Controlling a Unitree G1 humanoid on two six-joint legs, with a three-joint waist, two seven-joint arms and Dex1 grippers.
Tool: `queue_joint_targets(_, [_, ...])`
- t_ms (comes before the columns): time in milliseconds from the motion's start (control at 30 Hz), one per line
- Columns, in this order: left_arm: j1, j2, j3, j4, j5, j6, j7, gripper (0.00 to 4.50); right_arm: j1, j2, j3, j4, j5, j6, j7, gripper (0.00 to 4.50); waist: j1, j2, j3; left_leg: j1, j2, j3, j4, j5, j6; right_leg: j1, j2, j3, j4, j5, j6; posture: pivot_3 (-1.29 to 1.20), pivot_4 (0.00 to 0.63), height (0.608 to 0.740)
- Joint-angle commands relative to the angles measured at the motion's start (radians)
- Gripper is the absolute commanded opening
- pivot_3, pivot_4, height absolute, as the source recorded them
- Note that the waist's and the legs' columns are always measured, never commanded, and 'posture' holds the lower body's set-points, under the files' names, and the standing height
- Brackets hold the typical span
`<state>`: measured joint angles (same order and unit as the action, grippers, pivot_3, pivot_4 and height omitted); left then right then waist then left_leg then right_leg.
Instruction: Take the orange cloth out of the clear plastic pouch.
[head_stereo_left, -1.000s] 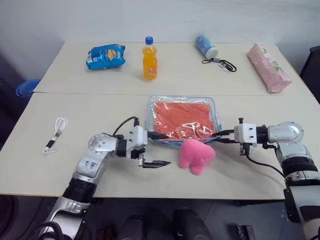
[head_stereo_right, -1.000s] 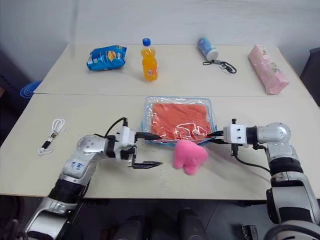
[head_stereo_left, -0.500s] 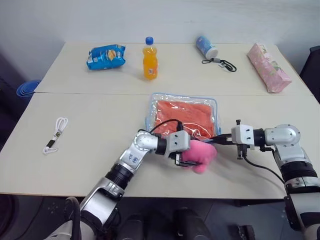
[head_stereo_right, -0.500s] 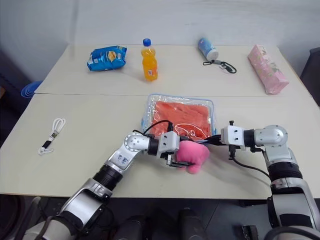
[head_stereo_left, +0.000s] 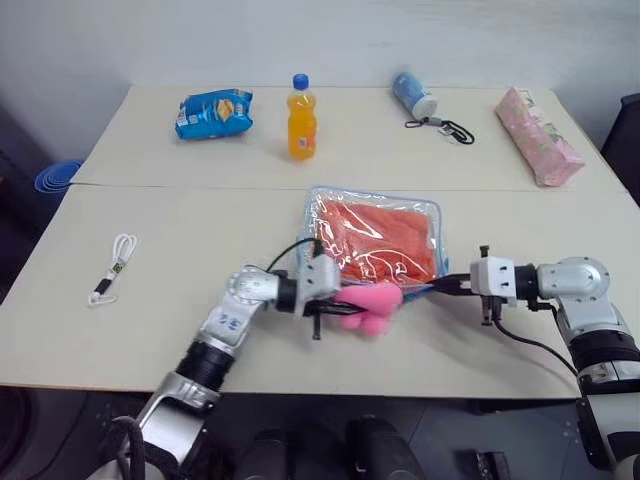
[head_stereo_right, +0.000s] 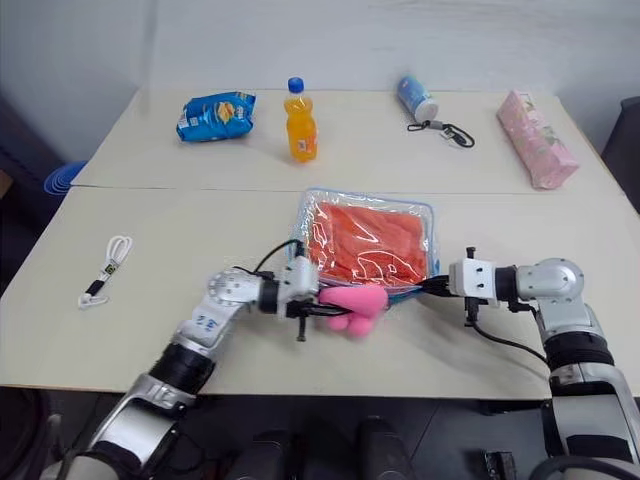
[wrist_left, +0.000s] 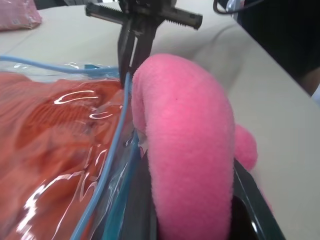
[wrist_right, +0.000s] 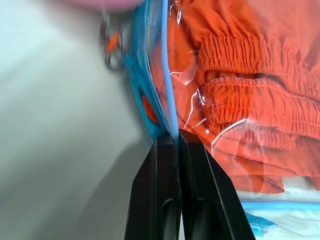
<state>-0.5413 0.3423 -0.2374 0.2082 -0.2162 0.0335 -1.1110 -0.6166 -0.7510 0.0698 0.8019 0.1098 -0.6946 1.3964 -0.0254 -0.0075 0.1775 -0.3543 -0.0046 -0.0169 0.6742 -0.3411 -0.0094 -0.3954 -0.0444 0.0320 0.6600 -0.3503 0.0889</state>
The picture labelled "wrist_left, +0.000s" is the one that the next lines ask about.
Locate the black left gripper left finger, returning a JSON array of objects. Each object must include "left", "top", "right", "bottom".
[{"left": 119, "top": 139, "right": 161, "bottom": 240}]

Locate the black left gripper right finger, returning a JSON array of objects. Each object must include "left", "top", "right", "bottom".
[{"left": 232, "top": 158, "right": 286, "bottom": 240}]

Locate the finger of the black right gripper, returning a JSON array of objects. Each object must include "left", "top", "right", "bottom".
[
  {"left": 128, "top": 24, "right": 159, "bottom": 75},
  {"left": 116, "top": 20, "right": 138, "bottom": 89}
]

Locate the clear plastic pouch blue zip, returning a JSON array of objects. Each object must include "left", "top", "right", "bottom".
[{"left": 0, "top": 53, "right": 151, "bottom": 240}]

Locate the pink fluffy cloth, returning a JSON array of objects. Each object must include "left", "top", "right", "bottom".
[{"left": 130, "top": 52, "right": 259, "bottom": 240}]

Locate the orange cloth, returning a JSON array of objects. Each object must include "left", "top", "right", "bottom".
[{"left": 0, "top": 71, "right": 134, "bottom": 240}]

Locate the pink cloth in plastic pack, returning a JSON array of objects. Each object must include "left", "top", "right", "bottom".
[{"left": 0, "top": 0, "right": 42, "bottom": 32}]

